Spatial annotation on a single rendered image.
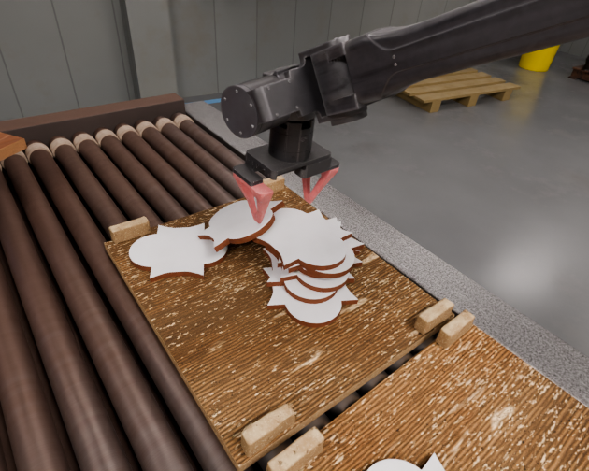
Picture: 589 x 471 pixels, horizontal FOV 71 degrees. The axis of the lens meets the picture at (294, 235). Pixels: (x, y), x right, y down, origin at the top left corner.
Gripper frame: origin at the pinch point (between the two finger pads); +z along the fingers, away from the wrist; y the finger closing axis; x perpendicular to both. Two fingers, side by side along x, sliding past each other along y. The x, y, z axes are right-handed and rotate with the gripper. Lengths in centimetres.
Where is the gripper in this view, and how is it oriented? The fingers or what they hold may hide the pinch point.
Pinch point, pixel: (283, 206)
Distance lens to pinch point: 61.7
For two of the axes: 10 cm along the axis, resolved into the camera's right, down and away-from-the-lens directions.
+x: 6.3, 5.4, -5.6
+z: -1.0, 7.7, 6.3
